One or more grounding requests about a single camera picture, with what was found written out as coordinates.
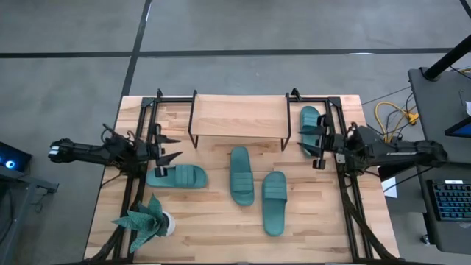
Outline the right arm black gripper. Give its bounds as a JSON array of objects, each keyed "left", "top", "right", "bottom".
[{"left": 297, "top": 113, "right": 336, "bottom": 171}]

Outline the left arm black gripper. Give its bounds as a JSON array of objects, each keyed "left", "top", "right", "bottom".
[{"left": 145, "top": 123, "right": 184, "bottom": 178}]

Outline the teal green rubber slide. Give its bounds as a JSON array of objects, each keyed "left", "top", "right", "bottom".
[
  {"left": 146, "top": 163, "right": 209, "bottom": 190},
  {"left": 300, "top": 105, "right": 325, "bottom": 158},
  {"left": 261, "top": 171, "right": 288, "bottom": 237},
  {"left": 230, "top": 146, "right": 255, "bottom": 207}
]

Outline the artificial green plant white pot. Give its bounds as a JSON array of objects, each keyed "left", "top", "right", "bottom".
[{"left": 112, "top": 194, "right": 177, "bottom": 254}]

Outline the white paper sheet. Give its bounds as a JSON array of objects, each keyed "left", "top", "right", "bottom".
[{"left": 380, "top": 176, "right": 399, "bottom": 199}]

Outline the grey desk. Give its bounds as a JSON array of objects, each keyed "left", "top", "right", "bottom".
[{"left": 407, "top": 67, "right": 471, "bottom": 255}]

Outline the blue-lit monitor screen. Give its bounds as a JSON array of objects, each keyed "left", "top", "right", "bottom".
[{"left": 444, "top": 116, "right": 471, "bottom": 139}]

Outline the grey metal stand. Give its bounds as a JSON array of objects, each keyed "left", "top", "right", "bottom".
[{"left": 0, "top": 165, "right": 60, "bottom": 265}]

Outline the black backlit keyboard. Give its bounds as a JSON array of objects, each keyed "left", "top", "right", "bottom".
[{"left": 426, "top": 179, "right": 471, "bottom": 222}]

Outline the black computer blue light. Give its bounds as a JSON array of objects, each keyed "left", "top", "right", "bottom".
[{"left": 0, "top": 141, "right": 33, "bottom": 173}]

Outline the black round pole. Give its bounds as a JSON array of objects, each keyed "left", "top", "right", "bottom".
[{"left": 422, "top": 34, "right": 471, "bottom": 82}]

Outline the black metal rig frame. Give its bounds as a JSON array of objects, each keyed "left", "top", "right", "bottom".
[{"left": 82, "top": 88, "right": 400, "bottom": 265}]

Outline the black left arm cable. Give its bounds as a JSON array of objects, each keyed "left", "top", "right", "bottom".
[{"left": 101, "top": 123, "right": 130, "bottom": 144}]

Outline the wooden shelf black metal frame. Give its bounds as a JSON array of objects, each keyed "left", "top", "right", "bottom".
[{"left": 187, "top": 89, "right": 294, "bottom": 152}]

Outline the black floor cable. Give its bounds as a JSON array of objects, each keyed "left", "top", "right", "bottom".
[{"left": 362, "top": 86, "right": 412, "bottom": 106}]

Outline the yellow cable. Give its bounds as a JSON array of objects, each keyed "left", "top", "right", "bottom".
[{"left": 374, "top": 101, "right": 419, "bottom": 144}]

